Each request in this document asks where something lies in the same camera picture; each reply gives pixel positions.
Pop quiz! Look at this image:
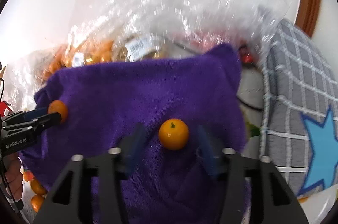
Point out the orange mandarin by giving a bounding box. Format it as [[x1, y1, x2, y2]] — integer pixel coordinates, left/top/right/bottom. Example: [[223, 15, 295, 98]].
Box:
[[30, 195, 45, 213], [48, 100, 68, 124]]

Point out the large orange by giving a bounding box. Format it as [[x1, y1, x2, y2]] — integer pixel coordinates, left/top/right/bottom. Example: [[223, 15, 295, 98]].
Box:
[[29, 178, 48, 196]]

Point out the small orange kumquat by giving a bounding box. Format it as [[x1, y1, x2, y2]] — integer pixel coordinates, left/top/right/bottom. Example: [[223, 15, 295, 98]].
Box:
[[158, 119, 189, 150]]

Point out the left hand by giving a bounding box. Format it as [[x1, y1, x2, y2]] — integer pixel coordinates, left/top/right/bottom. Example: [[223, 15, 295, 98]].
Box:
[[5, 152, 23, 201]]

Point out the grey checked star cloth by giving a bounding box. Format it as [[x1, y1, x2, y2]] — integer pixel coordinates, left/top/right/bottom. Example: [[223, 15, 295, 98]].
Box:
[[259, 19, 337, 198]]

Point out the purple towel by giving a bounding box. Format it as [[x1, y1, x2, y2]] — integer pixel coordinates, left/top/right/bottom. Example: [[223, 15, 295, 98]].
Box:
[[19, 45, 246, 223]]

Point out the large clear plastic bag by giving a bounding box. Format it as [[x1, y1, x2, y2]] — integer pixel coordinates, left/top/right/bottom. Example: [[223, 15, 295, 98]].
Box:
[[1, 0, 289, 111]]

